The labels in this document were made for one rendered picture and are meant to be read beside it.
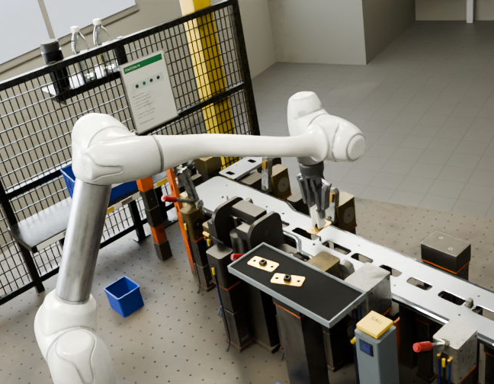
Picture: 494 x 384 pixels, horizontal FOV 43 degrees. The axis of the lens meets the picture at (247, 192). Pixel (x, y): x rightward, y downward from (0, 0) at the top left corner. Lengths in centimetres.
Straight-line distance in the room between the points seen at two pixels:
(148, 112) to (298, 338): 136
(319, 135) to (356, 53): 487
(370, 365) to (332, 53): 531
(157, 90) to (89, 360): 133
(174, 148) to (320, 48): 513
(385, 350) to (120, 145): 79
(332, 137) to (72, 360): 90
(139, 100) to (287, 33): 425
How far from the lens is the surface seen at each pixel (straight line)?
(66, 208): 253
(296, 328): 168
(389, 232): 259
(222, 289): 200
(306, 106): 177
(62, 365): 177
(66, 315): 189
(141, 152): 157
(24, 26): 444
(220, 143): 165
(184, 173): 216
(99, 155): 156
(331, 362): 201
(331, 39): 657
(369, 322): 149
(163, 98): 274
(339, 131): 166
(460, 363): 162
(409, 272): 189
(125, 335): 233
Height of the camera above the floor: 216
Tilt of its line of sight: 29 degrees down
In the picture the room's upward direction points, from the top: 11 degrees counter-clockwise
